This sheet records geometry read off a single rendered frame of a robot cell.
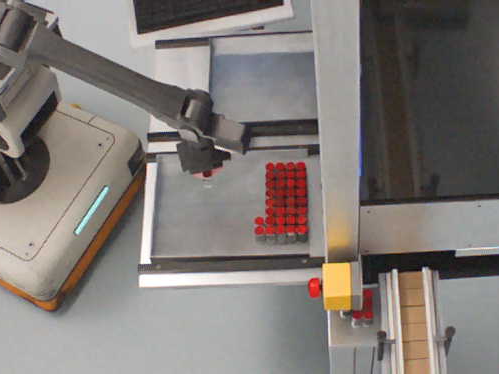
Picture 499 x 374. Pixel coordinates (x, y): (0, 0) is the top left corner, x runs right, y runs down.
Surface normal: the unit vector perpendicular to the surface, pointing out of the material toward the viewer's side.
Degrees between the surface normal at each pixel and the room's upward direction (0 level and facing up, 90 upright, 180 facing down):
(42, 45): 39
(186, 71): 0
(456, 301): 90
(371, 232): 90
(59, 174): 0
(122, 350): 0
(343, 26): 90
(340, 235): 90
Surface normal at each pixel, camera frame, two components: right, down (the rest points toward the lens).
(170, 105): 0.43, -0.12
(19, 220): -0.10, -0.52
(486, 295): 0.00, 0.85
